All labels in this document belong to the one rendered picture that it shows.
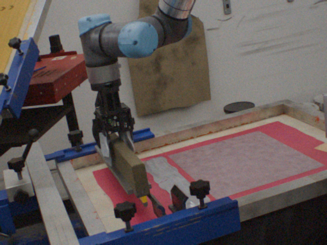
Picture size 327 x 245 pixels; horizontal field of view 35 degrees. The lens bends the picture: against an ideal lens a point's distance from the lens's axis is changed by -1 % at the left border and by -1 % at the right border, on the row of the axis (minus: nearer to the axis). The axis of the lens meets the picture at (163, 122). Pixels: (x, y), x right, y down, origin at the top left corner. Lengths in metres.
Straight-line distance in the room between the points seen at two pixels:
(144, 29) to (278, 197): 0.46
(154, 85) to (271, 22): 0.94
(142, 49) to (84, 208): 0.39
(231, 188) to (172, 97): 2.19
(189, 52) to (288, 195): 2.34
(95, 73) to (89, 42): 0.07
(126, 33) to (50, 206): 0.40
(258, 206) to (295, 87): 2.79
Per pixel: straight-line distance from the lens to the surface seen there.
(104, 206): 1.31
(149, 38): 1.11
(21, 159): 1.23
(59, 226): 1.07
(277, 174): 1.34
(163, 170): 1.43
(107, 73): 1.20
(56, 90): 2.14
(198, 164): 1.45
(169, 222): 1.07
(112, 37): 1.13
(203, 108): 3.60
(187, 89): 3.43
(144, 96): 3.36
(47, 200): 1.20
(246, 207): 1.14
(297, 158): 1.42
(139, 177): 1.12
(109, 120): 1.21
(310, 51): 3.93
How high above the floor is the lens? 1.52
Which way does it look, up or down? 18 degrees down
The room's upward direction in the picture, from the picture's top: 9 degrees counter-clockwise
